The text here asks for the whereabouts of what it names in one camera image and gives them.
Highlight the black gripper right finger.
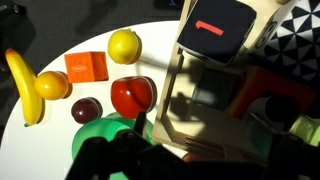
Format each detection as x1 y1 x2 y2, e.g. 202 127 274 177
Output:
263 131 320 180

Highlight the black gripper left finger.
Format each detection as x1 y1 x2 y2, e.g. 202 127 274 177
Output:
64 110 188 180

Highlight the gray cube block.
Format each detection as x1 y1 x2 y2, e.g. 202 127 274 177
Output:
191 66 243 113

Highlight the light green block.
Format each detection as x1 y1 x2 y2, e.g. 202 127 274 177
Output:
289 114 320 148

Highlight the orange block with eye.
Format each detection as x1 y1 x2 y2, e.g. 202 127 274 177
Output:
228 65 318 132

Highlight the orange cube block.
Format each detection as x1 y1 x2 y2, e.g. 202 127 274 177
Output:
63 51 110 84

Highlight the wooden tray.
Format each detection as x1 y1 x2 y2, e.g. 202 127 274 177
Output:
151 0 320 168

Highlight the black-white patterned block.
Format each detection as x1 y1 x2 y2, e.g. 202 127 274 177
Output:
254 0 320 92

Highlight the black block with red mark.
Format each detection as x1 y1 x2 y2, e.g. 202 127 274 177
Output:
175 0 258 67

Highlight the green translucent bowl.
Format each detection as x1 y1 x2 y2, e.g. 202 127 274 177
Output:
71 112 162 180

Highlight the dark purple plum toy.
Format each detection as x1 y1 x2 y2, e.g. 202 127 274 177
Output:
70 96 104 125

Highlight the red apple toy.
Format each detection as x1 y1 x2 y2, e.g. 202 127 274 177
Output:
110 75 158 120

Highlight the orange fruit toy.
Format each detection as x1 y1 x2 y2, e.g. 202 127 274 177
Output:
181 152 205 164

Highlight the yellow-orange round fruit toy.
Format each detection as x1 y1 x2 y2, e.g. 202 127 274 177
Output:
34 70 73 101

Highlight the yellow banana toy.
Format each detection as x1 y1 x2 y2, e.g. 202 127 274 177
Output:
4 48 46 128

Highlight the yellow lemon toy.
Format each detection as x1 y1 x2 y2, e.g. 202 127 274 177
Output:
107 28 143 65

